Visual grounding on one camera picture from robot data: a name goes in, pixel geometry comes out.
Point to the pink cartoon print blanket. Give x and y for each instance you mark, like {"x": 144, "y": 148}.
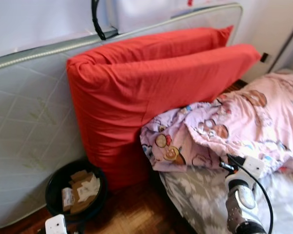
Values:
{"x": 254, "y": 122}

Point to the bed with grey floral cover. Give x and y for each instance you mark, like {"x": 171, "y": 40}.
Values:
{"x": 195, "y": 200}

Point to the red folded mattress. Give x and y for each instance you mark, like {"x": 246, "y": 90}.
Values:
{"x": 136, "y": 102}

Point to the white crumpled paper sheet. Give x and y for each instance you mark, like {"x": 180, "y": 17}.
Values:
{"x": 90, "y": 189}

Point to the brown cardboard pieces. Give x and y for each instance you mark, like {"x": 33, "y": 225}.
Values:
{"x": 78, "y": 204}

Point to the red ribbon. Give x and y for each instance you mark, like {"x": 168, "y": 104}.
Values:
{"x": 190, "y": 2}

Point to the small white box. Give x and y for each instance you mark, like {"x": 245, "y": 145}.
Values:
{"x": 67, "y": 199}

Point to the white fabric cover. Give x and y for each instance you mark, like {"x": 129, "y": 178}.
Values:
{"x": 151, "y": 12}

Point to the black round waste bin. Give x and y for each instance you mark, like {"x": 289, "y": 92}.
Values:
{"x": 53, "y": 192}

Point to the black wall socket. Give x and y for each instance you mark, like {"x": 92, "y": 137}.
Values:
{"x": 264, "y": 57}

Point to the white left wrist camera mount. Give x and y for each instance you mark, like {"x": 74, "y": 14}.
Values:
{"x": 55, "y": 225}

